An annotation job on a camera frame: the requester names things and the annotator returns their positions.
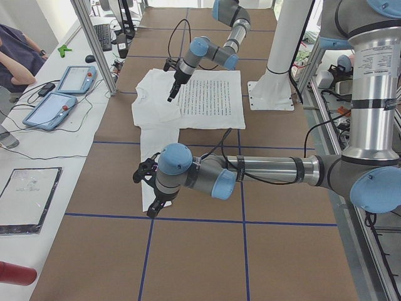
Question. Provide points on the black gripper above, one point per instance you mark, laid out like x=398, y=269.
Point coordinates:
x=179, y=78
x=161, y=197

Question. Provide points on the white printed t-shirt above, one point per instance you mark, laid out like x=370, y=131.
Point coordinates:
x=210, y=100

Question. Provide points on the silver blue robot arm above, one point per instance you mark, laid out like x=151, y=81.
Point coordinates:
x=366, y=173
x=229, y=13

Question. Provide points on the black computer mouse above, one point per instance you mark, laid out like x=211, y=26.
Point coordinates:
x=89, y=59

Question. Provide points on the black computer keyboard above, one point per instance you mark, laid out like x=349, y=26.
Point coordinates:
x=103, y=34

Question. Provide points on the far blue teach pendant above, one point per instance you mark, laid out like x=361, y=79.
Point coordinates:
x=77, y=80

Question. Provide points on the blue teach pendant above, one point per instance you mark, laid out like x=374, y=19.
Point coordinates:
x=77, y=80
x=51, y=111

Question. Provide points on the green plastic clamp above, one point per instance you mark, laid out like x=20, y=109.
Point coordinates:
x=63, y=49

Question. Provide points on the black power adapter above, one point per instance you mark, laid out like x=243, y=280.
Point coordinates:
x=49, y=87

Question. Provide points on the near blue teach pendant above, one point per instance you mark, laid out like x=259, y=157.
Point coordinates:
x=51, y=111

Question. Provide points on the black framed silver sheet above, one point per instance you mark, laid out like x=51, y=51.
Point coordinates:
x=26, y=198

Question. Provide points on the seated person in purple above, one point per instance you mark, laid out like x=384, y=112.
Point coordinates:
x=21, y=59

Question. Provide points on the red cylinder bottle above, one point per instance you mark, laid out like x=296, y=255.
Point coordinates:
x=17, y=274

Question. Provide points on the orange connector part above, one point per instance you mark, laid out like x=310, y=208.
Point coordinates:
x=344, y=111

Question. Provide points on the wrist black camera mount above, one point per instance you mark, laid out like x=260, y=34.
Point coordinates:
x=147, y=171
x=171, y=63

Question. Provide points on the white central pedestal column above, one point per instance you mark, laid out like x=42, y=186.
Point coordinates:
x=272, y=91

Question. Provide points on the aluminium frame post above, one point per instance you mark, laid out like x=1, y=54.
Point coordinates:
x=83, y=16

